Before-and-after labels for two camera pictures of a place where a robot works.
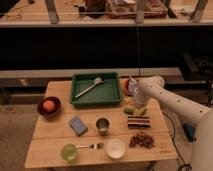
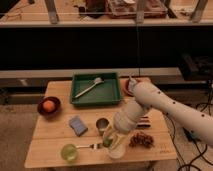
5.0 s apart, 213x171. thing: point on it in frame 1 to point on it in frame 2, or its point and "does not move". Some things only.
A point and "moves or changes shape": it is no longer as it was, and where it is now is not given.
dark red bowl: (57, 106) does not move
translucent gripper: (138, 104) to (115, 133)
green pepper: (130, 111) moves or changes shape
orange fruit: (49, 105) does not move
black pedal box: (190, 132) does not move
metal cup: (102, 125) does not move
